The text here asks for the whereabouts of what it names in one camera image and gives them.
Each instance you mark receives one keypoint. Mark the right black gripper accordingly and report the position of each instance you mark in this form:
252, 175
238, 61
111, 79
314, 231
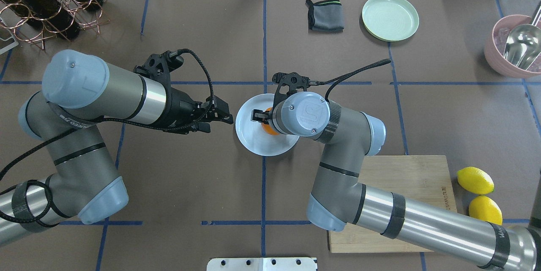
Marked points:
258, 115

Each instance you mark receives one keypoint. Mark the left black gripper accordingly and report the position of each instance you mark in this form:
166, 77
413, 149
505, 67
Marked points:
179, 109

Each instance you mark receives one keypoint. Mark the orange fruit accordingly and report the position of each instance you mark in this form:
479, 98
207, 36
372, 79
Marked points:
268, 128

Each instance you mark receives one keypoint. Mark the light blue plate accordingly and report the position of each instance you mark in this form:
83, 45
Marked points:
253, 136

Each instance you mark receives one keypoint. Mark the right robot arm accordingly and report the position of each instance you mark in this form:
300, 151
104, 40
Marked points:
338, 197

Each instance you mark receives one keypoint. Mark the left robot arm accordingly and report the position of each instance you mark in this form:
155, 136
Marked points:
78, 92

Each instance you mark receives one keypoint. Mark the light green plate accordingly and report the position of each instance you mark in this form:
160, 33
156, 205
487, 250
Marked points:
390, 20

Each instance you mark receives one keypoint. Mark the folded grey cloth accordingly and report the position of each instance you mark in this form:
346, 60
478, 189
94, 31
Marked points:
325, 16

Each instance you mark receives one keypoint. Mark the wooden cutting board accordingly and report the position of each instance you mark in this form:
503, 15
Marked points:
423, 178

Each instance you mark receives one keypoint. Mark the lower yellow lemon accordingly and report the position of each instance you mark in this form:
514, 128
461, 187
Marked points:
475, 180

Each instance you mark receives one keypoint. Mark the yellow lemon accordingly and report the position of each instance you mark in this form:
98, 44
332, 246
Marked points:
485, 209
475, 180

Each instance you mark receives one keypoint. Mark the upper yellow lemon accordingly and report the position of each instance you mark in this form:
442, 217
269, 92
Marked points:
485, 209

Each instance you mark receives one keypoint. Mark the pink bowl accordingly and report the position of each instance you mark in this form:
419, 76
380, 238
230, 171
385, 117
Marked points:
495, 44

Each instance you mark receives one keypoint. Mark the metal scoop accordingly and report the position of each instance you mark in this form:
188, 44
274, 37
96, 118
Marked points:
523, 42

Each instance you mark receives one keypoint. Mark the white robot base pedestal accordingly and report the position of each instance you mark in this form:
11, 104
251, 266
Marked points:
263, 264

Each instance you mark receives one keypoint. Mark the copper wire bottle rack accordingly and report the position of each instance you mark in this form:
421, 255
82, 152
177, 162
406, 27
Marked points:
37, 21

